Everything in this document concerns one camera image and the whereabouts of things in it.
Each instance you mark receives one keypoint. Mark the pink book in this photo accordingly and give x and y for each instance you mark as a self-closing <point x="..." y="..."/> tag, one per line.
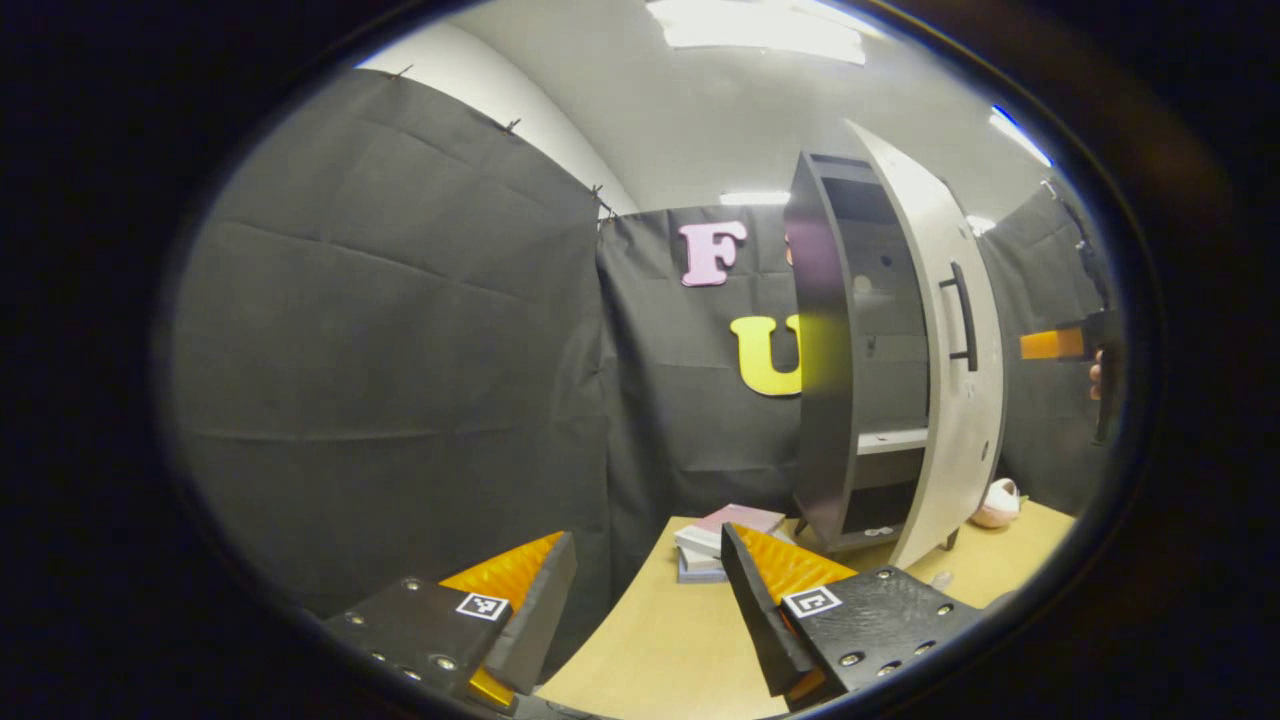
<point x="740" y="519"/>

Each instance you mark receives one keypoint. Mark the pink plush toy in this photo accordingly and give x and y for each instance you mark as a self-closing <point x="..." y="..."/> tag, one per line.
<point x="995" y="508"/>

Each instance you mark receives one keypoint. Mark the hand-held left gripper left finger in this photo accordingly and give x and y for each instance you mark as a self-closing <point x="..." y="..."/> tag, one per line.
<point x="540" y="620"/>

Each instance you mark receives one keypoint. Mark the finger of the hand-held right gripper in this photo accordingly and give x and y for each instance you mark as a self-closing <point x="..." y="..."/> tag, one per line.
<point x="1050" y="344"/>

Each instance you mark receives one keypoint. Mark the white book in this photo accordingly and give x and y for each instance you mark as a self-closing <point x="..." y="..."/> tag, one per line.
<point x="698" y="543"/>

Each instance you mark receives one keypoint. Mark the lavender book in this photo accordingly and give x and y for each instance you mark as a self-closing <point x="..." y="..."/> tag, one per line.
<point x="700" y="573"/>

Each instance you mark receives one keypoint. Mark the large ceiling light panel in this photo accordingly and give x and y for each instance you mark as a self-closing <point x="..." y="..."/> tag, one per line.
<point x="760" y="25"/>

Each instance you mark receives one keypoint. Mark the light grey cabinet door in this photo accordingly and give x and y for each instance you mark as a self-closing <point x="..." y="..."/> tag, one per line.
<point x="960" y="450"/>

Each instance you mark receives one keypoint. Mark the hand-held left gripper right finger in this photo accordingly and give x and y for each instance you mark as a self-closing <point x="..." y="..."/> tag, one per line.
<point x="760" y="620"/>

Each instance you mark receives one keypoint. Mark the black backdrop cloth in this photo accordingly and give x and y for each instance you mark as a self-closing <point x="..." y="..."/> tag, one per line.
<point x="400" y="350"/>

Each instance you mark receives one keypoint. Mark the dark grey cabinet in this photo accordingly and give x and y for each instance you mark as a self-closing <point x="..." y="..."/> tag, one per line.
<point x="820" y="400"/>

